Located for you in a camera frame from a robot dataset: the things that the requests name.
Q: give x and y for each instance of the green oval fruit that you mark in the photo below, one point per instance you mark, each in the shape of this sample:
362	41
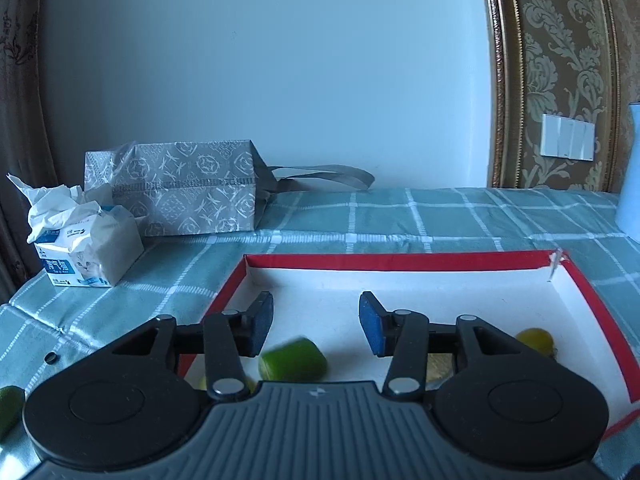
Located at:
292	362
10	405

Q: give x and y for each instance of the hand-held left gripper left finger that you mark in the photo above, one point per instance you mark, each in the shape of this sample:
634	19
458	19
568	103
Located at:
262	322

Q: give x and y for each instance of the white wall switch panel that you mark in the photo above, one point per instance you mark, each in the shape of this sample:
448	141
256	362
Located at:
567	136

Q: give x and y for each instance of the ornate wall moulding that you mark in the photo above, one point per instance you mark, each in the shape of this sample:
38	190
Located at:
502	75

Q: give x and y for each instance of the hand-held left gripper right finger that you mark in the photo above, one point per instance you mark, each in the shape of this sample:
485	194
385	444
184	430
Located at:
372	327

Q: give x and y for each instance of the green plaid tablecloth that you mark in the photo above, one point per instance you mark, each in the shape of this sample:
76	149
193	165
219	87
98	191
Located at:
350	220

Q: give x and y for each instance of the small black object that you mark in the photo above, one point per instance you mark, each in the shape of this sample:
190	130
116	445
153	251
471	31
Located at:
50	358

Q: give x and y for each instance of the large dark green cucumber piece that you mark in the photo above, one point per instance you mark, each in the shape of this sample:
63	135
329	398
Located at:
440	366

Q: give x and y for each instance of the tissue pack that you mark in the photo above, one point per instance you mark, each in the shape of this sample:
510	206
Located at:
95	245

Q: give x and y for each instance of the red shallow cardboard box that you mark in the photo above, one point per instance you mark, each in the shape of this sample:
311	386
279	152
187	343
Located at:
450	290

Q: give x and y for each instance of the grey patterned tote bag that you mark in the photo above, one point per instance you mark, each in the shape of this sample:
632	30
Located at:
190	185

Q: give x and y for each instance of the green tomato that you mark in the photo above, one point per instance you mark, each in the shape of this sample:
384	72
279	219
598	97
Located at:
537	340

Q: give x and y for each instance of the blue electric kettle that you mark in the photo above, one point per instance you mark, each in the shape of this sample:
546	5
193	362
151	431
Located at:
631	185

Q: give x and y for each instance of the brown patterned curtain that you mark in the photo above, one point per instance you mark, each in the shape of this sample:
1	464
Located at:
17	110

